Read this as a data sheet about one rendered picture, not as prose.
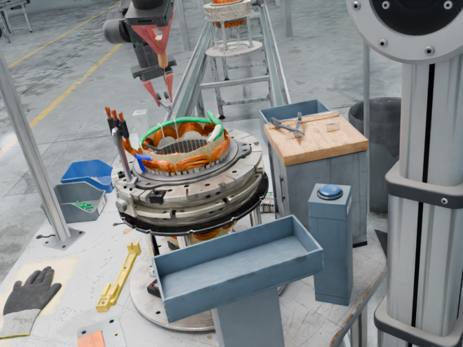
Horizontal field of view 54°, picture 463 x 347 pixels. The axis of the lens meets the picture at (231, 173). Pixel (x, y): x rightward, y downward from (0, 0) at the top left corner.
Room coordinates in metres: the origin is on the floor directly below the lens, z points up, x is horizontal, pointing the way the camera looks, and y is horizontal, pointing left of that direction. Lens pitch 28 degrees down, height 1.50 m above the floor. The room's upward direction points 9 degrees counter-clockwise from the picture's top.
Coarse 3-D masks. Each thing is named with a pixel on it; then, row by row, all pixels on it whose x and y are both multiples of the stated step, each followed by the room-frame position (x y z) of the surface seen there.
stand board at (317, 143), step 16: (304, 128) 1.01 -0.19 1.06; (320, 128) 0.99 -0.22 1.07; (352, 128) 0.96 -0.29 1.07; (272, 144) 0.98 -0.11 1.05; (288, 144) 0.93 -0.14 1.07; (304, 144) 0.92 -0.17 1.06; (320, 144) 0.91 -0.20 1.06; (336, 144) 0.89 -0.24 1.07; (352, 144) 0.89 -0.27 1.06; (368, 144) 0.89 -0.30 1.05; (288, 160) 0.87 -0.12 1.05; (304, 160) 0.88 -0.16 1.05
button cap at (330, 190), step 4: (328, 184) 0.77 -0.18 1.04; (332, 184) 0.77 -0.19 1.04; (320, 188) 0.76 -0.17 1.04; (324, 188) 0.75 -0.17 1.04; (328, 188) 0.75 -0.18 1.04; (332, 188) 0.75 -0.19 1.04; (336, 188) 0.75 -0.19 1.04; (320, 192) 0.75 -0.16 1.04; (324, 192) 0.74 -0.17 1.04; (328, 192) 0.74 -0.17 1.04; (332, 192) 0.74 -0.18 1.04; (336, 192) 0.73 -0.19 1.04; (324, 196) 0.74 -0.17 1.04; (328, 196) 0.73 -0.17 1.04; (332, 196) 0.73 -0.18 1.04
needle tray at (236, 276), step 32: (288, 224) 0.65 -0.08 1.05; (160, 256) 0.60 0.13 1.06; (192, 256) 0.61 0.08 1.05; (224, 256) 0.62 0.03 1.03; (256, 256) 0.61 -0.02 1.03; (288, 256) 0.59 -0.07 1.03; (320, 256) 0.55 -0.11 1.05; (160, 288) 0.52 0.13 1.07; (192, 288) 0.55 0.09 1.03; (224, 288) 0.51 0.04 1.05; (256, 288) 0.52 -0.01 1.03; (224, 320) 0.52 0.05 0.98; (256, 320) 0.53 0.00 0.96
